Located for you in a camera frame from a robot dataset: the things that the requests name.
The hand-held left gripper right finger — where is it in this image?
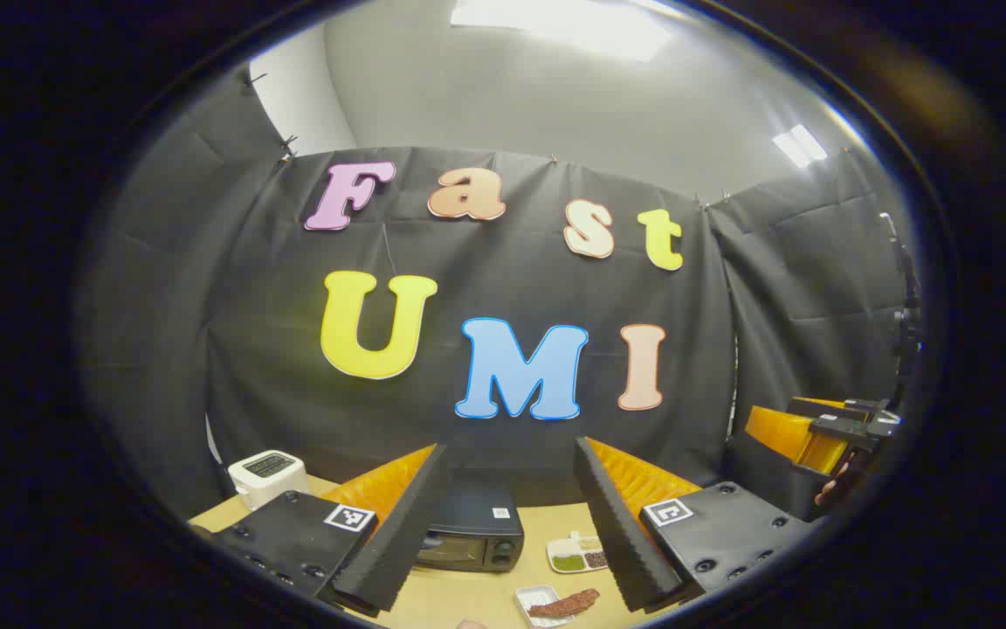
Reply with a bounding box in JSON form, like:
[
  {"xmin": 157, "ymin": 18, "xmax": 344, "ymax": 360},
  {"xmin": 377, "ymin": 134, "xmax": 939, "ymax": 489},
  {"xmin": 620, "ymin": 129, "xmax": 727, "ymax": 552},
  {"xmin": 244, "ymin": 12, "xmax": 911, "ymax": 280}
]
[{"xmin": 573, "ymin": 436, "xmax": 818, "ymax": 612}]

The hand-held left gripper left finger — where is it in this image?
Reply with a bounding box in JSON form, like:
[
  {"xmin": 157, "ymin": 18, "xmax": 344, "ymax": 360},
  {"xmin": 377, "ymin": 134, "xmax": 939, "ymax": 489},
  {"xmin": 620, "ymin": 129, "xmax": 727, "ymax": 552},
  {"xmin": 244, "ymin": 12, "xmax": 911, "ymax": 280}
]
[{"xmin": 210, "ymin": 443, "xmax": 450, "ymax": 617}]

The black electric oven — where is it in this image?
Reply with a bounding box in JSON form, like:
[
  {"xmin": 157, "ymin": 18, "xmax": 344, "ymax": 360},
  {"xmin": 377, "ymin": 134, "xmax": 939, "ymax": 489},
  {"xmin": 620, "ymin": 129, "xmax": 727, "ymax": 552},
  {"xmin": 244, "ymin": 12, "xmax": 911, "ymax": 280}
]
[{"xmin": 416, "ymin": 476, "xmax": 526, "ymax": 575}]

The brown meat strip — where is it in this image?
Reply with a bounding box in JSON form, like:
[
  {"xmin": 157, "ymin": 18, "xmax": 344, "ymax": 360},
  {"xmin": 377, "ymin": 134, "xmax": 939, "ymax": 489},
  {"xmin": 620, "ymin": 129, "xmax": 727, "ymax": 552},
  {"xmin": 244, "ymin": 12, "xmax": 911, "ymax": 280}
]
[{"xmin": 527, "ymin": 588, "xmax": 601, "ymax": 619}]

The white divided plate with beans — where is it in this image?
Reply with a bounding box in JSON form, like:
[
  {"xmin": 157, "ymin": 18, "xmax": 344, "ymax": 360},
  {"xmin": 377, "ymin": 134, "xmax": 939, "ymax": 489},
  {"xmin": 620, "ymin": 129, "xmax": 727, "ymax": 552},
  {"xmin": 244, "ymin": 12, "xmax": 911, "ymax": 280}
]
[{"xmin": 547, "ymin": 531, "xmax": 610, "ymax": 575}]

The small white rectangular plate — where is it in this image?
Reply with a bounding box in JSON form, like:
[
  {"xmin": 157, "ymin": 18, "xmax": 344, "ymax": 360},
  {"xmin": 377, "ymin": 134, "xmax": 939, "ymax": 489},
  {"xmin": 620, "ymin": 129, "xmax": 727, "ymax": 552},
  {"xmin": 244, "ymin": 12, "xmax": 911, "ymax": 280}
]
[{"xmin": 514, "ymin": 584, "xmax": 578, "ymax": 628}]

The white toaster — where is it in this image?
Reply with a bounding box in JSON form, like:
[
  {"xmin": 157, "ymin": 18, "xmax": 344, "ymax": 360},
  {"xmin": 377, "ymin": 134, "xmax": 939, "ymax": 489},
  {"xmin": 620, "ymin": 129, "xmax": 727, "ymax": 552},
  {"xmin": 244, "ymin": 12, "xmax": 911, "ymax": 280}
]
[{"xmin": 228, "ymin": 450, "xmax": 310, "ymax": 512}]

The black backdrop cloth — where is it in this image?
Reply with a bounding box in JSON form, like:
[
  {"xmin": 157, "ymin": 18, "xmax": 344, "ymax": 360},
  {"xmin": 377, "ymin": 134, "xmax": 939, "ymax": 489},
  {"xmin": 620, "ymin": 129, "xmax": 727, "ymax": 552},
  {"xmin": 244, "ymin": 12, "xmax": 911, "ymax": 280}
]
[{"xmin": 79, "ymin": 66, "xmax": 919, "ymax": 525}]

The small ceiling light panel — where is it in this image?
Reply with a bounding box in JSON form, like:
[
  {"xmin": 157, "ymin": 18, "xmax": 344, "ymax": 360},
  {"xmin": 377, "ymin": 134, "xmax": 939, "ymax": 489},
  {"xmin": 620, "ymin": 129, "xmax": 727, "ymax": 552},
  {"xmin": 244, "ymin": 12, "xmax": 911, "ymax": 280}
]
[{"xmin": 772, "ymin": 124, "xmax": 829, "ymax": 169}]

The large ceiling light panel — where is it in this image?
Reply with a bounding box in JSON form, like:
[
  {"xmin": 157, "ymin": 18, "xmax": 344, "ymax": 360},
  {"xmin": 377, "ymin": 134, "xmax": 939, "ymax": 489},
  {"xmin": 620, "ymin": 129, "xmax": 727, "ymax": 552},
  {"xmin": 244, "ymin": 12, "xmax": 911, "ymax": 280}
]
[{"xmin": 449, "ymin": 0, "xmax": 674, "ymax": 62}]

